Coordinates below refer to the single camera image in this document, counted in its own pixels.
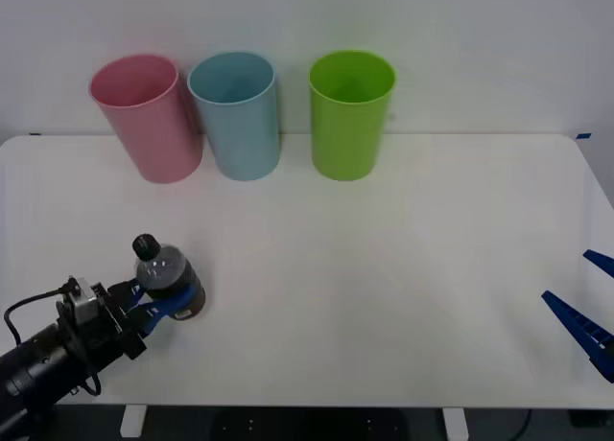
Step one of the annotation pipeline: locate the pale blue plastic bin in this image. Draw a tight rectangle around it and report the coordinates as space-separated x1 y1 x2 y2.
186 51 282 181

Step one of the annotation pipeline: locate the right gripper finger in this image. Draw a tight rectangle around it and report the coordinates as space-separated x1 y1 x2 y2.
541 290 614 383
582 248 614 278

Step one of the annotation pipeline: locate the pink plastic bin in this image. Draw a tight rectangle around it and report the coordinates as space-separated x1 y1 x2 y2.
88 53 204 185

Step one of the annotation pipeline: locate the dark drink plastic bottle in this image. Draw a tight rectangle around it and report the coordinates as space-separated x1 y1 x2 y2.
131 233 207 322

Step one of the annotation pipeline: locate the white table leg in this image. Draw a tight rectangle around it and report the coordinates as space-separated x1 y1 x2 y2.
441 408 467 441
119 406 147 438

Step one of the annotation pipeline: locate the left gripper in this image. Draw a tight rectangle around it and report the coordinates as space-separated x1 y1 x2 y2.
56 279 200 377

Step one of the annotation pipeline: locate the green plastic bin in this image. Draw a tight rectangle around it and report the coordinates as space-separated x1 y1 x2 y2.
307 49 397 182

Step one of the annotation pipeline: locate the black floor cable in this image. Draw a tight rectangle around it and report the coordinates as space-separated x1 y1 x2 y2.
507 408 534 441

